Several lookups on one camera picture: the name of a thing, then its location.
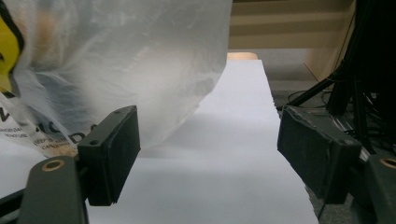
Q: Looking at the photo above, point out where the beige wooden shelf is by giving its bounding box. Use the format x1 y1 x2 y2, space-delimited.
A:
228 0 358 82

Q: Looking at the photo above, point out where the wooden table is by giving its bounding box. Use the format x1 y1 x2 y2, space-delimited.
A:
227 51 260 61

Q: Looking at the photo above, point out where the white table sheet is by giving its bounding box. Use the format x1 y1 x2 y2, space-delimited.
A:
0 59 320 224

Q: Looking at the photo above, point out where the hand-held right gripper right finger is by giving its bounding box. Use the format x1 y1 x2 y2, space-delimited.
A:
276 105 362 205

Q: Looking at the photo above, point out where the black floor cable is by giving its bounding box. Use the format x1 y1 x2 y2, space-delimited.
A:
287 89 332 110

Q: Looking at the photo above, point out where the black curtain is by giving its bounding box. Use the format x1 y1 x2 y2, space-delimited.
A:
330 0 396 144

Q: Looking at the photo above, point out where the clear plastic bag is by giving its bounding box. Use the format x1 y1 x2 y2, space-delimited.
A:
0 0 233 159

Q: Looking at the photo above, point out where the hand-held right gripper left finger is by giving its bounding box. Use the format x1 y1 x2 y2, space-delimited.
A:
78 105 141 206

